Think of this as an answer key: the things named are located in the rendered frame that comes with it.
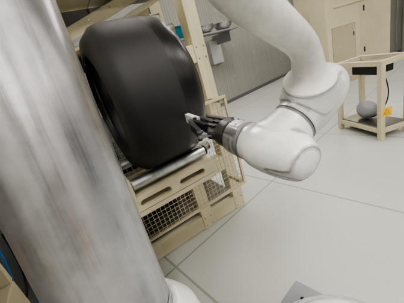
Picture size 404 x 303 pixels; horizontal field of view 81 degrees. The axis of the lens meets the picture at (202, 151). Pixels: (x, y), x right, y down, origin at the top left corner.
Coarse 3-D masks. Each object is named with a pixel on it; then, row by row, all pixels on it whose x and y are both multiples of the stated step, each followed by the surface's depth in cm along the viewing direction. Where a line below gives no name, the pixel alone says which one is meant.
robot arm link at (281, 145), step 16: (272, 112) 50; (288, 112) 47; (256, 128) 49; (272, 128) 46; (288, 128) 45; (304, 128) 46; (240, 144) 51; (256, 144) 46; (272, 144) 44; (288, 144) 42; (304, 144) 41; (256, 160) 47; (272, 160) 44; (288, 160) 42; (304, 160) 41; (288, 176) 43; (304, 176) 43
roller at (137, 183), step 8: (192, 152) 98; (200, 152) 99; (176, 160) 94; (184, 160) 95; (192, 160) 98; (160, 168) 91; (168, 168) 92; (176, 168) 94; (144, 176) 89; (152, 176) 89; (160, 176) 91; (136, 184) 87; (144, 184) 88
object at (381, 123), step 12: (348, 60) 266; (360, 60) 269; (384, 60) 213; (396, 60) 216; (360, 72) 247; (372, 72) 234; (384, 72) 217; (360, 84) 280; (384, 84) 221; (360, 96) 285; (384, 96) 225; (360, 108) 265; (372, 108) 256; (384, 108) 229; (348, 120) 280; (360, 120) 269; (372, 120) 260; (384, 120) 234; (396, 120) 245; (384, 132) 238
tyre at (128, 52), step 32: (96, 32) 72; (128, 32) 73; (160, 32) 76; (96, 64) 73; (128, 64) 68; (160, 64) 72; (192, 64) 79; (96, 96) 107; (128, 96) 69; (160, 96) 72; (192, 96) 78; (128, 128) 74; (160, 128) 75; (128, 160) 103; (160, 160) 86
